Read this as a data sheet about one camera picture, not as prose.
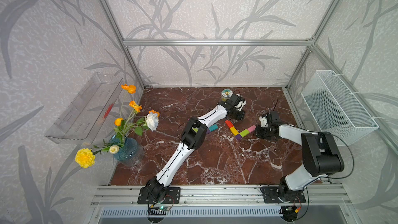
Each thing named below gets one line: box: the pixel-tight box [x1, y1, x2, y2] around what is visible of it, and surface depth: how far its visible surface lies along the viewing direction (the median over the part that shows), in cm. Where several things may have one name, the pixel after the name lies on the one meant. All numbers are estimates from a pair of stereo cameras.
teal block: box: [208, 123, 219, 132], surface depth 98 cm
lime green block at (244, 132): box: [239, 129, 250, 138], surface depth 96 cm
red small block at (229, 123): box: [224, 119, 234, 129], surface depth 101 cm
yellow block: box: [229, 126, 239, 136], surface depth 98 cm
